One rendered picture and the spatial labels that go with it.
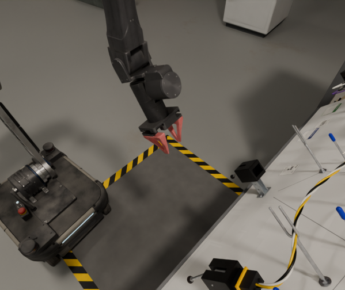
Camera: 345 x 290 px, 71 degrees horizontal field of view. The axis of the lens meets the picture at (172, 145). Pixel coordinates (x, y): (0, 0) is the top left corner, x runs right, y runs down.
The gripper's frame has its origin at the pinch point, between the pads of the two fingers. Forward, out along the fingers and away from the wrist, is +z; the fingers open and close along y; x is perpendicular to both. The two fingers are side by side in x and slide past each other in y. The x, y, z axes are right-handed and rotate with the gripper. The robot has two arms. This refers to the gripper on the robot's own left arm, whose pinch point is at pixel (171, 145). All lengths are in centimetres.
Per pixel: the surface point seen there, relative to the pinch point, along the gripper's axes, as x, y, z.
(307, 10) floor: 101, 429, 63
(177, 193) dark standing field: 72, 36, 80
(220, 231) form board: -11.4, -6.4, 23.7
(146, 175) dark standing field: 96, 33, 66
